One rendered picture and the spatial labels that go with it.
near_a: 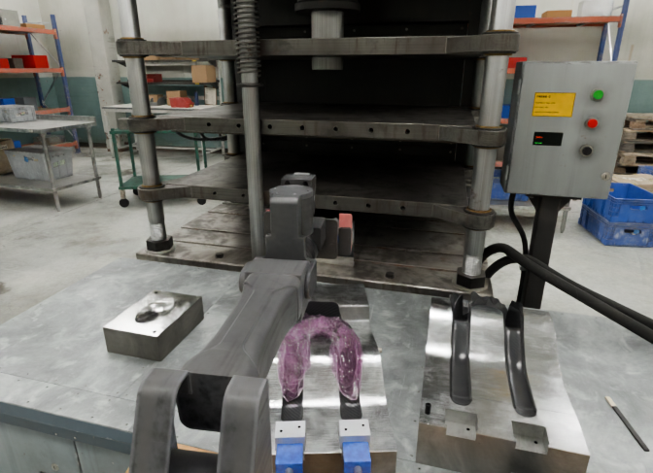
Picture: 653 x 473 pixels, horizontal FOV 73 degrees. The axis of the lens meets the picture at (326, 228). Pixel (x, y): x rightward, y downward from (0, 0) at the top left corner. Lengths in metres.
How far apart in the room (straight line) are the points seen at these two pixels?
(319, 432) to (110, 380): 0.51
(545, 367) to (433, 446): 0.30
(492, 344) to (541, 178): 0.68
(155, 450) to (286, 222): 0.30
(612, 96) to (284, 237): 1.18
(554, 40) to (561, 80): 5.99
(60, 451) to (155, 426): 0.95
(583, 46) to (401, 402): 6.91
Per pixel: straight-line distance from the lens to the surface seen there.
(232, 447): 0.34
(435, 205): 1.47
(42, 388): 1.19
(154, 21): 8.79
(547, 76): 1.50
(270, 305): 0.45
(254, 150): 1.54
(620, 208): 4.46
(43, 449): 1.35
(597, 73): 1.53
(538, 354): 1.04
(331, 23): 1.75
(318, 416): 0.88
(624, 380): 1.23
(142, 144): 1.73
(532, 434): 0.90
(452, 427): 0.87
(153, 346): 1.14
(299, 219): 0.56
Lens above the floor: 1.45
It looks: 20 degrees down
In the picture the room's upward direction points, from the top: straight up
